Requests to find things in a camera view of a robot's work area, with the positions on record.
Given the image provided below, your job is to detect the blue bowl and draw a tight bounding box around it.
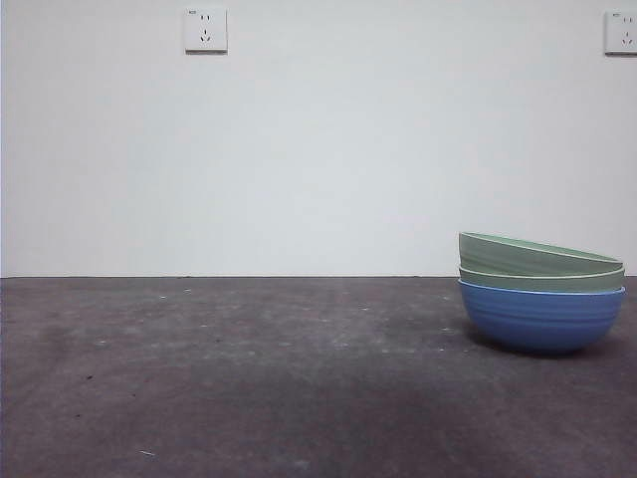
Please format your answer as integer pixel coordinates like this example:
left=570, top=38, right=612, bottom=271
left=457, top=278, right=628, bottom=357

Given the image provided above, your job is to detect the pale green bowl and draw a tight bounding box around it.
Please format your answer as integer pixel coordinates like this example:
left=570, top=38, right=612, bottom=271
left=458, top=265, right=627, bottom=293
left=458, top=230, right=625, bottom=275

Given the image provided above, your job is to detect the white wall socket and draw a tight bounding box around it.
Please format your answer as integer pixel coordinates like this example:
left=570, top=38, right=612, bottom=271
left=604, top=9, right=637, bottom=57
left=184, top=6, right=230, bottom=55

